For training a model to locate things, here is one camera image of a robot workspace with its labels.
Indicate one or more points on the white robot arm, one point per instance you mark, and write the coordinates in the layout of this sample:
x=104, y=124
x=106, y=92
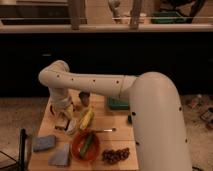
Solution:
x=157, y=116

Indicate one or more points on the green vegetable in bowl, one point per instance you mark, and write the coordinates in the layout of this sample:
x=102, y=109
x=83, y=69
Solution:
x=86, y=145

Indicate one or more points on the bunch of dark grapes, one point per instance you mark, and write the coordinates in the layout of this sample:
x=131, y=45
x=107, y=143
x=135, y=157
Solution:
x=114, y=156

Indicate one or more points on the blue sponge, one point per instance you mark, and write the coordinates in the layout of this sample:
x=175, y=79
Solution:
x=44, y=143

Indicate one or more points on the white paper cup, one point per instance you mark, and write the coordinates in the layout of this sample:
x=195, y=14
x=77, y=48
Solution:
x=72, y=126

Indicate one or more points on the orange bowl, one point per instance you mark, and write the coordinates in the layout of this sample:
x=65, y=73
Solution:
x=93, y=151

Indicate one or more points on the yellow banana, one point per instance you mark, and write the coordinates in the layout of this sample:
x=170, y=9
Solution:
x=87, y=118

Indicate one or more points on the green tray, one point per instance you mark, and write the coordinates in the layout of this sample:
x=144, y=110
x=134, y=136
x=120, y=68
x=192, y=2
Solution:
x=114, y=104

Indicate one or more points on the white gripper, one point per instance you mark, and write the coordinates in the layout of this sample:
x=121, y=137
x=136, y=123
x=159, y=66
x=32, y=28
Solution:
x=62, y=106

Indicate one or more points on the black chair frame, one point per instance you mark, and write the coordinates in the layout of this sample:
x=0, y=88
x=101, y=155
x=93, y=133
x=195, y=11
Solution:
x=19, y=163

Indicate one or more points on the white handled brush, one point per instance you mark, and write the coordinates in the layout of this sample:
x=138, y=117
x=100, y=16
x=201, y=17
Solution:
x=129, y=119

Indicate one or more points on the green bin in background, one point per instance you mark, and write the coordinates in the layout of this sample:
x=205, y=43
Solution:
x=167, y=17

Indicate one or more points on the grey blue cloth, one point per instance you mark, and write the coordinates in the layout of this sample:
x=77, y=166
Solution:
x=60, y=157

